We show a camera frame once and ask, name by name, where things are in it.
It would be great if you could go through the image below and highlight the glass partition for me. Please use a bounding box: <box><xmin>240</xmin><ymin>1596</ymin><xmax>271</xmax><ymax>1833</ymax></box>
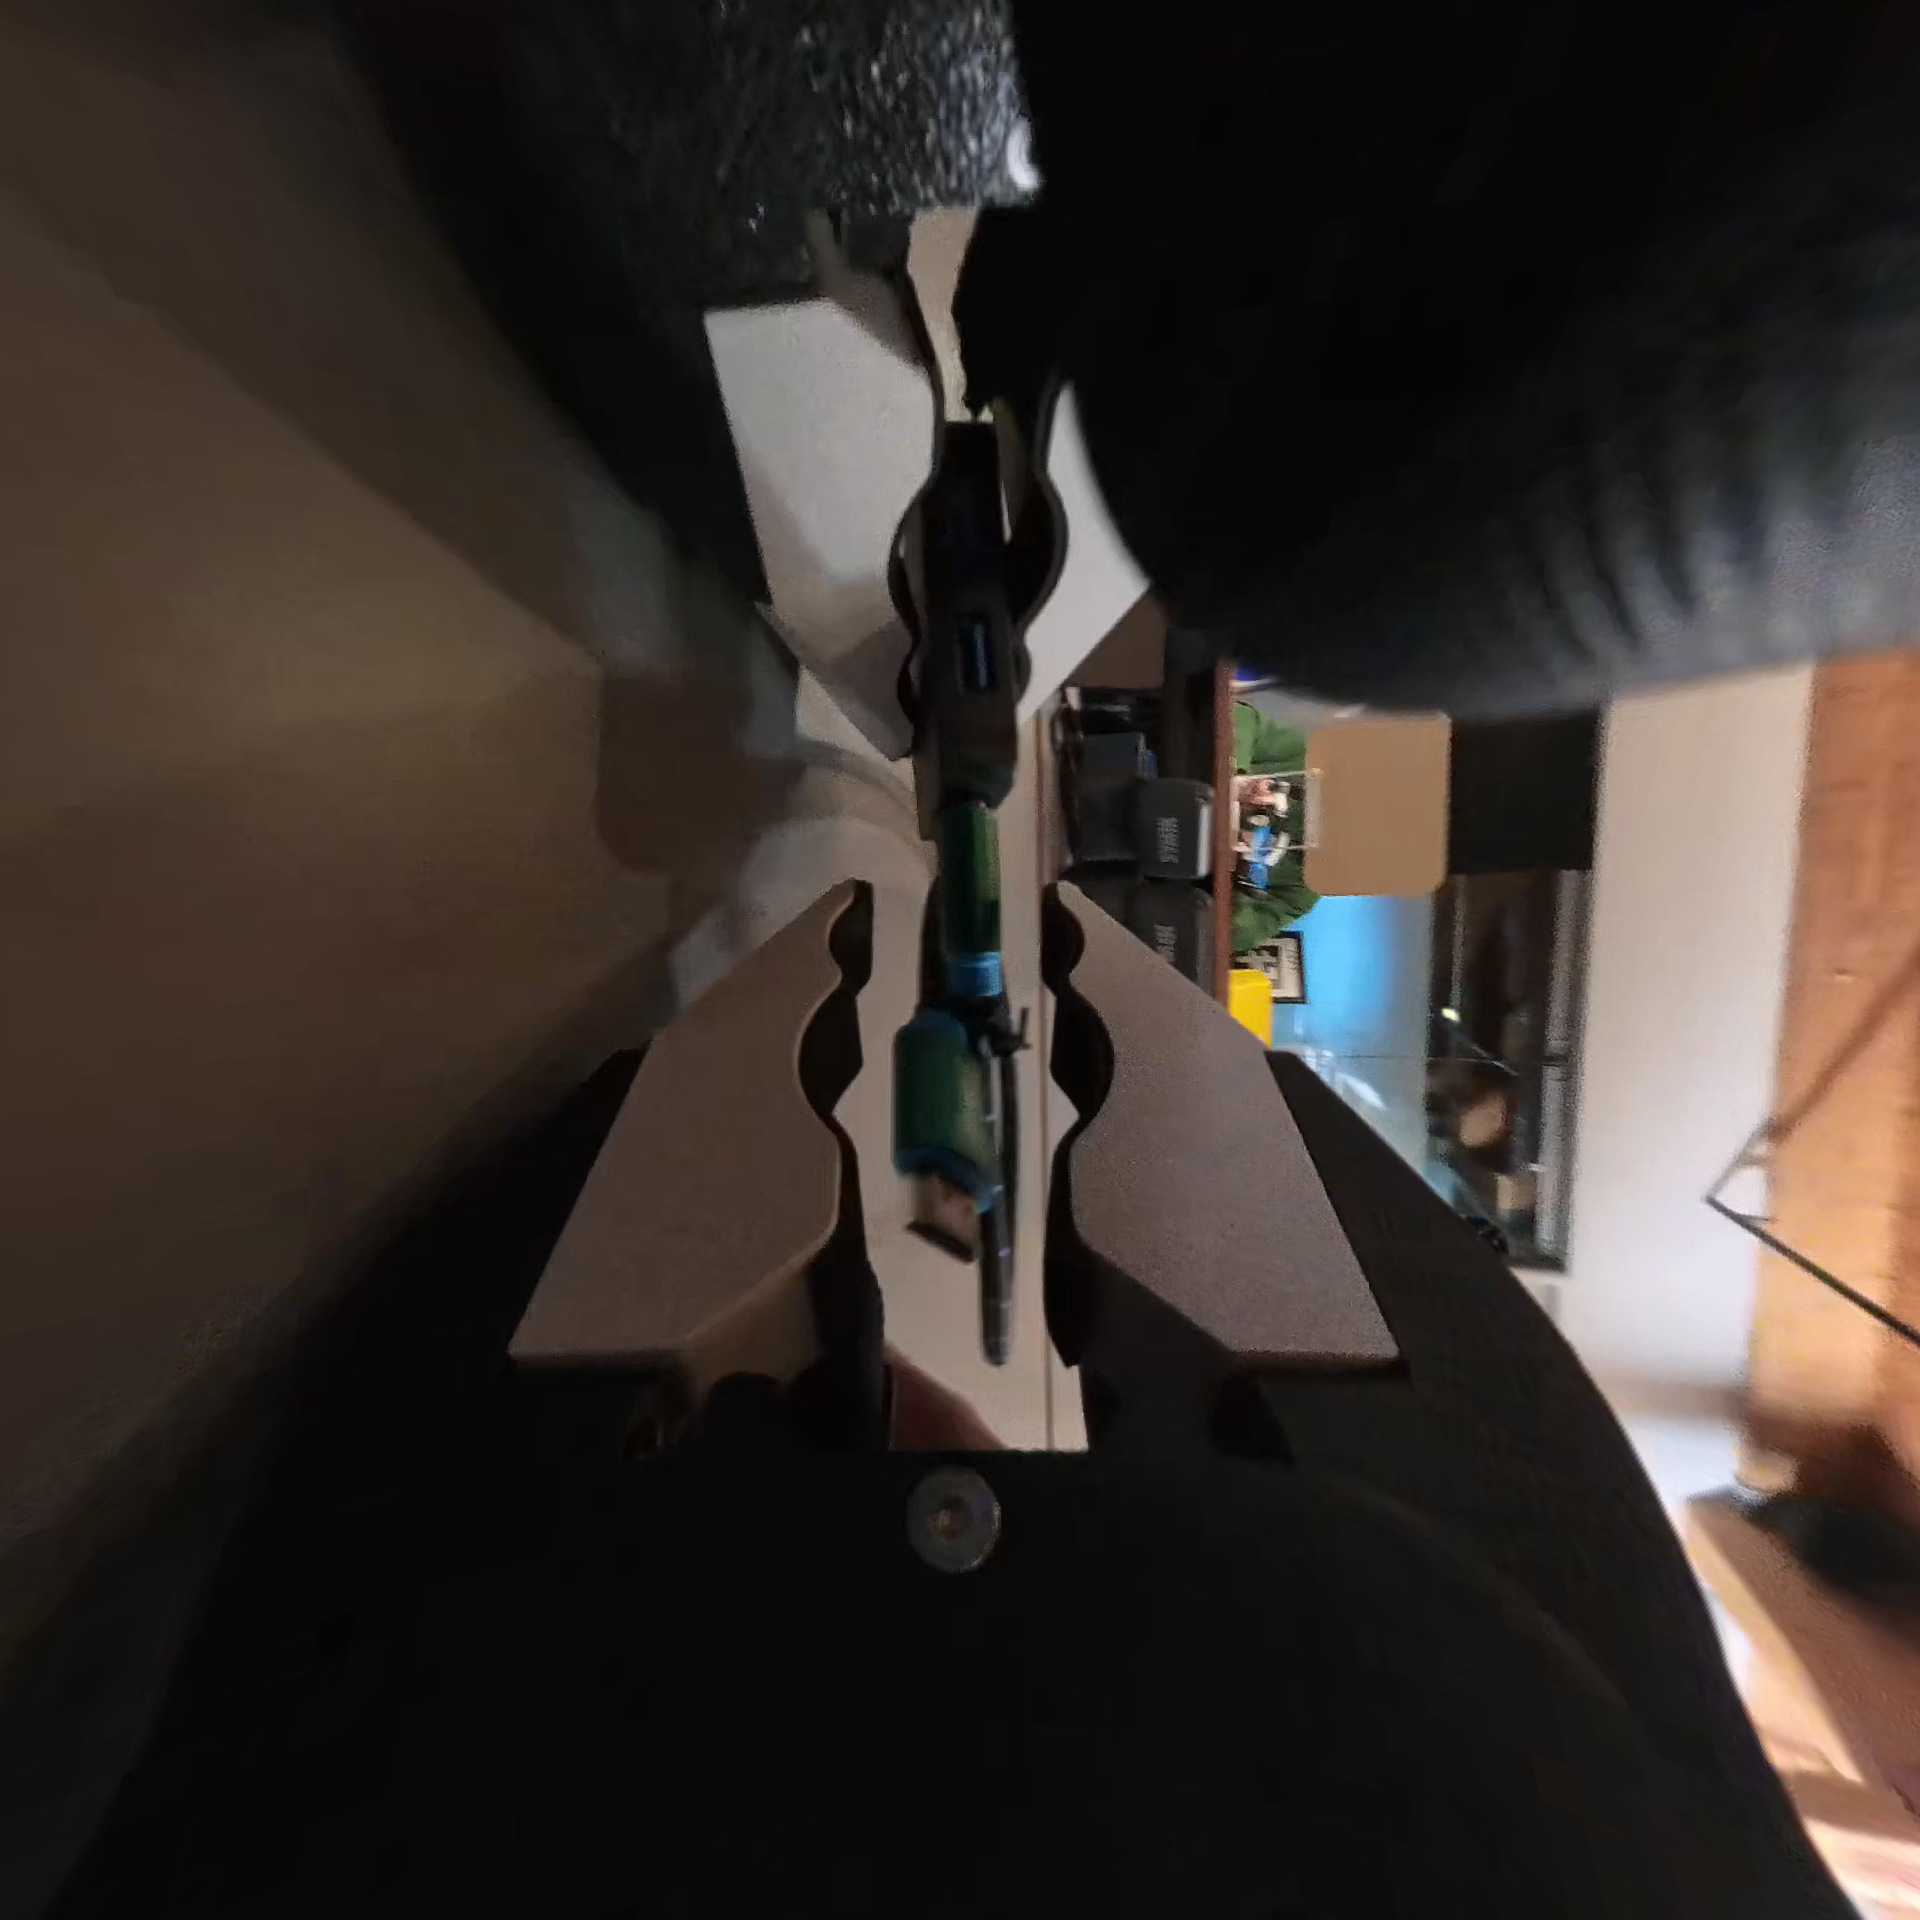
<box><xmin>1288</xmin><ymin>871</ymin><xmax>1596</xmax><ymax>1268</ymax></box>

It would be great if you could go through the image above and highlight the black braided hdmi cable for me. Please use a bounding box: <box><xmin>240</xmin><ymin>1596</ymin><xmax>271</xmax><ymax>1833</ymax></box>
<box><xmin>888</xmin><ymin>796</ymin><xmax>1039</xmax><ymax>1369</ymax></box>

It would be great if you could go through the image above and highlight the dark hub adapter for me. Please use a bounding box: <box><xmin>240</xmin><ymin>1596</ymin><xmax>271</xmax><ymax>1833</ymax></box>
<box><xmin>908</xmin><ymin>420</ymin><xmax>1039</xmax><ymax>819</ymax></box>

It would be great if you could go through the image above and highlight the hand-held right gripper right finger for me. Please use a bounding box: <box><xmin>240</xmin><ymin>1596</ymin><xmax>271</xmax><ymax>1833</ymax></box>
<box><xmin>1039</xmin><ymin>880</ymin><xmax>1403</xmax><ymax>1394</ymax></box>

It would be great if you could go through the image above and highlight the black carrying case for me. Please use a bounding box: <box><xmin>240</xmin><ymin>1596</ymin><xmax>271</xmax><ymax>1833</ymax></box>
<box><xmin>1118</xmin><ymin>885</ymin><xmax>1216</xmax><ymax>985</ymax></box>
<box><xmin>1102</xmin><ymin>772</ymin><xmax>1216</xmax><ymax>880</ymax></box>

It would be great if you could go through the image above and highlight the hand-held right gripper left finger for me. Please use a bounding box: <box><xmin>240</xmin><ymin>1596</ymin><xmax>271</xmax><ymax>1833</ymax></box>
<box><xmin>507</xmin><ymin>880</ymin><xmax>887</xmax><ymax>1379</ymax></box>

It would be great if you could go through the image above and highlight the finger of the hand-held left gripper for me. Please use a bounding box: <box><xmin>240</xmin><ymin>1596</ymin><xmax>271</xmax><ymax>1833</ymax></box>
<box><xmin>1024</xmin><ymin>380</ymin><xmax>1173</xmax><ymax>711</ymax></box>
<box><xmin>702</xmin><ymin>267</ymin><xmax>951</xmax><ymax>761</ymax></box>

